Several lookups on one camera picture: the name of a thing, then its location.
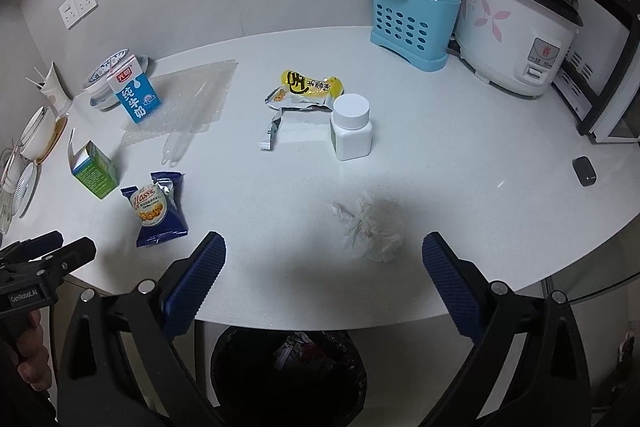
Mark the black trash bin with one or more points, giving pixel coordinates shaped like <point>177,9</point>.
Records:
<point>240,377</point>

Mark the blue patterned bowl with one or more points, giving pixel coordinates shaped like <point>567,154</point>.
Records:
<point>102,69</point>

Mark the white ceramic bowl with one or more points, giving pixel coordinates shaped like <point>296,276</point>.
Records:
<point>36,134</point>

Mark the white toothpick cup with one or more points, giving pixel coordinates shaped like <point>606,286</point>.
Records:
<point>56,91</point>

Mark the small black case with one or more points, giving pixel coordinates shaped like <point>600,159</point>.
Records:
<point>584,170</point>

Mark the crumpled printed wrapper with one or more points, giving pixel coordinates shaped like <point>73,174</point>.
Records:
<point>300,352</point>

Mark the white floral rice cooker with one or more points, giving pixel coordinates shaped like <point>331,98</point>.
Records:
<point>515,37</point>

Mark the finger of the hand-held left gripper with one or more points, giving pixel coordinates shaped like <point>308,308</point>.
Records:
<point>70,253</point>
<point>35,241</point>

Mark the blue plastic utensil holder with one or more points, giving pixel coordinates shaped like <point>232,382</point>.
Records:
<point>412,27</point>

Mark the blue snack packet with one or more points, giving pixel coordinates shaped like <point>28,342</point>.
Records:
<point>156,209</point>

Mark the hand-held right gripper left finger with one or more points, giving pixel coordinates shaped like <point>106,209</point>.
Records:
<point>195,277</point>

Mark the blue milk carton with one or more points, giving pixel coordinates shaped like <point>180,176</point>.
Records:
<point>136,97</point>

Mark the white plastic bottle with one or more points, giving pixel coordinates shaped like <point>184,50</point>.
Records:
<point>351,129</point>

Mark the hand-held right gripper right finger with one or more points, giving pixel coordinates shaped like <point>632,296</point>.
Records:
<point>447,277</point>

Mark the clear bubble wrap sheet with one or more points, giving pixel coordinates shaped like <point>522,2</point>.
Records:
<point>200,79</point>

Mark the round wooden coaster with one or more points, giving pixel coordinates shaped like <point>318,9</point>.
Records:
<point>54,139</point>

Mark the person's left hand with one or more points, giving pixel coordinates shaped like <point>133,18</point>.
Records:
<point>34,352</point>

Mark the ribbed white plate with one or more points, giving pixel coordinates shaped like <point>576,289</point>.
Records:
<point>24,192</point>

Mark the microwave oven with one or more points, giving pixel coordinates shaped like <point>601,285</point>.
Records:
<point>612,74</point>

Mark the yellow snack wrapper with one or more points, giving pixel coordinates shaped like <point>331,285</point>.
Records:
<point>305,89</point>

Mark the green paper carton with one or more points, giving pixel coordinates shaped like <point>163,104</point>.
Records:
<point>95,172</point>

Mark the white countertop oven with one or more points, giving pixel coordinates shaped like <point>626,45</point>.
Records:
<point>617,109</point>

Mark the clear drinking glass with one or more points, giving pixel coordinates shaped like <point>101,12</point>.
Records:
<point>4,209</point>

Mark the white tissue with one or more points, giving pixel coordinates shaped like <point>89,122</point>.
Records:
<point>372,227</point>

